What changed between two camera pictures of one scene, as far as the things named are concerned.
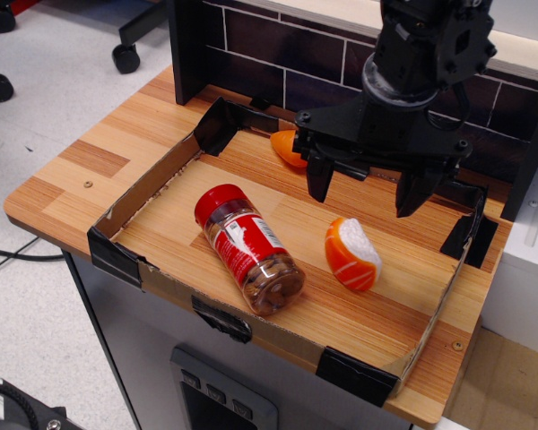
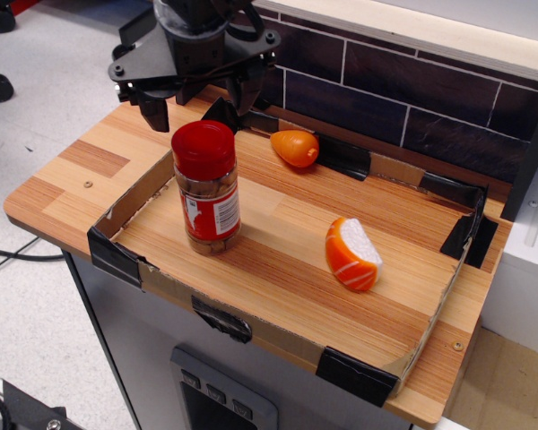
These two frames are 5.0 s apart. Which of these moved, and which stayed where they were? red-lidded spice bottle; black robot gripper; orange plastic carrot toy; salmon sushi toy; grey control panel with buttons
Moved: black robot gripper; red-lidded spice bottle
Stayed: grey control panel with buttons; orange plastic carrot toy; salmon sushi toy
